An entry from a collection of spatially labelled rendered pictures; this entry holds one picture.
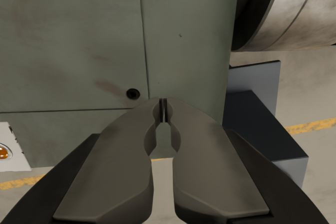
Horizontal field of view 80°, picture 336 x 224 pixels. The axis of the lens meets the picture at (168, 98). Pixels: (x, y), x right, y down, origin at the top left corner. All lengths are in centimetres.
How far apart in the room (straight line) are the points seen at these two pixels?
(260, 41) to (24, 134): 31
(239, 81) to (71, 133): 66
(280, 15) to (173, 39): 12
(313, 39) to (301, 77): 156
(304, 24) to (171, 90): 17
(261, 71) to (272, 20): 57
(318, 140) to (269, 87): 156
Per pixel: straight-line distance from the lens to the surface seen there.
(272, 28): 28
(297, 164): 59
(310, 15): 28
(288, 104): 196
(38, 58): 23
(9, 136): 30
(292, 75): 184
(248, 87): 83
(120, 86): 21
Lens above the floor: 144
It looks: 62 degrees down
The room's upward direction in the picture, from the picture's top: 178 degrees clockwise
